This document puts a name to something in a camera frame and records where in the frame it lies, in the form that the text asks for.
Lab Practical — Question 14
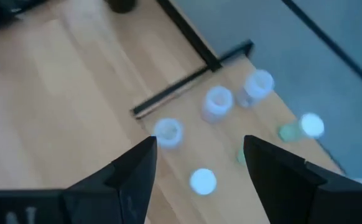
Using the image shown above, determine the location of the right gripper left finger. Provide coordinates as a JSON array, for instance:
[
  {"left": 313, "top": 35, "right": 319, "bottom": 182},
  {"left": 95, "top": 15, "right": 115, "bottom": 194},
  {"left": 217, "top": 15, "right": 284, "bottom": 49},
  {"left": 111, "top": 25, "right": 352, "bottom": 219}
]
[{"left": 64, "top": 136, "right": 158, "bottom": 224}]

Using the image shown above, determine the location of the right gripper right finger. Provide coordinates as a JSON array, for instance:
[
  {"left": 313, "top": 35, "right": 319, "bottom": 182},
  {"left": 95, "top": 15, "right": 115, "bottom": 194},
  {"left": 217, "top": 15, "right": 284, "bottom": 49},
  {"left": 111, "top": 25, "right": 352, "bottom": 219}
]
[{"left": 244, "top": 134, "right": 362, "bottom": 224}]

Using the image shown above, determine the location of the green medicine bottle white cap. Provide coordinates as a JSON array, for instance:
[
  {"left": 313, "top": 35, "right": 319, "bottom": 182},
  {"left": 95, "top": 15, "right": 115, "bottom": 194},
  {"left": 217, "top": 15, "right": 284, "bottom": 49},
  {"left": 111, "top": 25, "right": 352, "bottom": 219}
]
[
  {"left": 277, "top": 112, "right": 325, "bottom": 142},
  {"left": 189, "top": 167, "right": 218, "bottom": 196}
]

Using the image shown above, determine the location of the clear medicine bottle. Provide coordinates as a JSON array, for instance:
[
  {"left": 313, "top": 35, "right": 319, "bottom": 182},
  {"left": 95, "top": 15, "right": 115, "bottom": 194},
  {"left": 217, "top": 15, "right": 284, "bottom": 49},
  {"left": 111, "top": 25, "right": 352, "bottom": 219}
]
[
  {"left": 201, "top": 86, "right": 234, "bottom": 124},
  {"left": 235, "top": 68, "right": 276, "bottom": 108},
  {"left": 153, "top": 117, "right": 184, "bottom": 149}
]

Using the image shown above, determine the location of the wooden shelf black frame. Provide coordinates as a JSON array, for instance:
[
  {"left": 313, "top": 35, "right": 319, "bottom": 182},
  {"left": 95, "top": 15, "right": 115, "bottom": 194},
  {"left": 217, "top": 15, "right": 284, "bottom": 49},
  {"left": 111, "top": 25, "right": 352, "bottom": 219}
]
[{"left": 131, "top": 40, "right": 346, "bottom": 224}]

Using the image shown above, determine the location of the black aluminium table frame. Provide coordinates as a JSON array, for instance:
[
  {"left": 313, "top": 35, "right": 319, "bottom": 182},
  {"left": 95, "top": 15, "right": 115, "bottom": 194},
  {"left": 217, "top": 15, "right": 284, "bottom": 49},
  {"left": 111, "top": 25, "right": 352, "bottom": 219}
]
[{"left": 155, "top": 0, "right": 222, "bottom": 72}]

